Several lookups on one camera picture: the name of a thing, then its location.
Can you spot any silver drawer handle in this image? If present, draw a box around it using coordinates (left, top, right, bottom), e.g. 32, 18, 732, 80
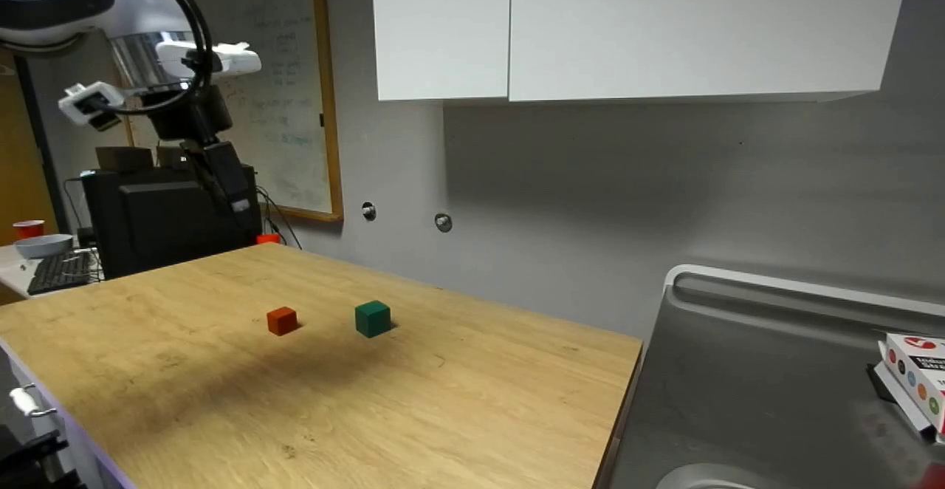
9, 383, 58, 418

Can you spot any black cable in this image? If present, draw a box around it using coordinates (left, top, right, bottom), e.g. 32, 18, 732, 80
255, 185, 303, 250

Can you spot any white printed card box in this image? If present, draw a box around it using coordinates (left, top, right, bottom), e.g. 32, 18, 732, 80
876, 332, 945, 445

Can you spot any black keyboard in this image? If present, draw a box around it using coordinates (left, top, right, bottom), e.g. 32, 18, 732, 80
27, 250, 102, 297

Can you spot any white wall cabinet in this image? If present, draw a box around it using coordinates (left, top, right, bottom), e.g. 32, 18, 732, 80
371, 0, 914, 103

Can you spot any green cube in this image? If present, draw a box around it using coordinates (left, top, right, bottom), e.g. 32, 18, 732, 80
354, 300, 393, 339

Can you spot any wooden door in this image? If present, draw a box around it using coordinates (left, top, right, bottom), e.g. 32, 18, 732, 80
0, 44, 60, 307

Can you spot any brown cardboard box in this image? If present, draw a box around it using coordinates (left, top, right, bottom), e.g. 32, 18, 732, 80
95, 146, 157, 173

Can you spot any stainless steel sink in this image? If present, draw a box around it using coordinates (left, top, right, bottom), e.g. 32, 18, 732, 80
593, 263, 945, 489

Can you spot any white desk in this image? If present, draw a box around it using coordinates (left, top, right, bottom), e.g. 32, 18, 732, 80
0, 244, 104, 300

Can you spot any whiteboard with wooden frame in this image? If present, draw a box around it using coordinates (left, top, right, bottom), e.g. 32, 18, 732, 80
176, 0, 345, 223

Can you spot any narrow white cabinet door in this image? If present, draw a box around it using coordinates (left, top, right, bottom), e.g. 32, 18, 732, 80
371, 0, 512, 102

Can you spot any black monitor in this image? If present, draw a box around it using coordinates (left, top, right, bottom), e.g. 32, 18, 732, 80
80, 166, 264, 281

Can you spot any wide white cabinet door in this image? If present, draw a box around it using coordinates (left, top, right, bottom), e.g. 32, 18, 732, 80
509, 0, 914, 103

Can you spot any orange cube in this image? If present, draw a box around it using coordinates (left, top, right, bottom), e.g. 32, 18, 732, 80
267, 307, 299, 338

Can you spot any grey bowl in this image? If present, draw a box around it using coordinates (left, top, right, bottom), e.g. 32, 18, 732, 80
14, 233, 75, 260

